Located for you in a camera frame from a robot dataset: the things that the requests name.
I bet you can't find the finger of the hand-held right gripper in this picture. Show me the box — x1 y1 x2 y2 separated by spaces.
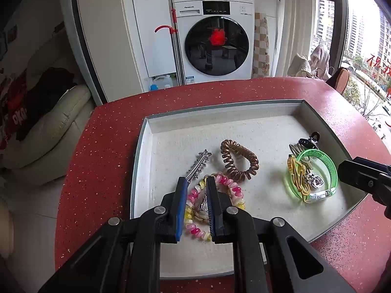
351 157 391 173
337 160 386 196

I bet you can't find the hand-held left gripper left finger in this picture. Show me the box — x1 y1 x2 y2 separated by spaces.
38 176 188 293

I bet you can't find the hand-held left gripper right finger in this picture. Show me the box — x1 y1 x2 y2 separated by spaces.
205 175 356 293

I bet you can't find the pink yellow spiral hair tie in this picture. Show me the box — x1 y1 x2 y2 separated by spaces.
184 173 246 241

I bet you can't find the white shallow tray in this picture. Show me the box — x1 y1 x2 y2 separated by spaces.
130 99 369 280

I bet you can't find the black hair claw clip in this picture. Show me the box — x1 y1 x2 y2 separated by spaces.
298 131 321 150

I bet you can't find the brown spiral hair tie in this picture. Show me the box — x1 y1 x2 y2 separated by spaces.
220 139 260 181

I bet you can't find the silver star hair clip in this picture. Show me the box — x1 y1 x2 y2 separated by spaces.
184 149 213 184

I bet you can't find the green translucent bangle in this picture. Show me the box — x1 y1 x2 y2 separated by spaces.
285 148 339 203

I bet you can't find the beige hair clip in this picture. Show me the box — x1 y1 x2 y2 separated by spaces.
289 143 306 160

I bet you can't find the pink towel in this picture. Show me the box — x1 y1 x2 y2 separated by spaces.
310 44 332 80

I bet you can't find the beige cloth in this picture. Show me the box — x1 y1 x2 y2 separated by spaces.
287 54 312 77

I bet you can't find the white detergent jug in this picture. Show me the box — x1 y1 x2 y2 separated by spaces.
152 74 174 90

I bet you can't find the white washing machine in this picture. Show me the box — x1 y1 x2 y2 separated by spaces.
171 0 255 86

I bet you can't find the cream leather sofa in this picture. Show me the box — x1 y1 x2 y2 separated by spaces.
0 58 96 187

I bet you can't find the checkered hanging cloth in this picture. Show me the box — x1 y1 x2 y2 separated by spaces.
252 12 271 78

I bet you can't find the red and silver mop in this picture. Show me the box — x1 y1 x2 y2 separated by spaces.
154 8 187 86

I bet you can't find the white curtain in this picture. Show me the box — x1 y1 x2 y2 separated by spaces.
270 0 317 78

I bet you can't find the dark cloth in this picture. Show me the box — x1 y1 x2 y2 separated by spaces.
17 67 78 141

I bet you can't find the red printed cloth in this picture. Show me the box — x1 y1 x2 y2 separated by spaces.
0 70 29 148

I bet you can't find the white tall cabinet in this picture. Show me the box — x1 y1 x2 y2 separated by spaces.
75 0 178 103

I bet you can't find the beige bracelet with charm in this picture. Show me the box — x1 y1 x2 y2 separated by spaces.
191 194 211 225

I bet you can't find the silver heart charm bracelet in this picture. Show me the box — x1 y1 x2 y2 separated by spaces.
305 172 335 202

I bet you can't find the dark window frame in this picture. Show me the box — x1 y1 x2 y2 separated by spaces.
334 0 349 71

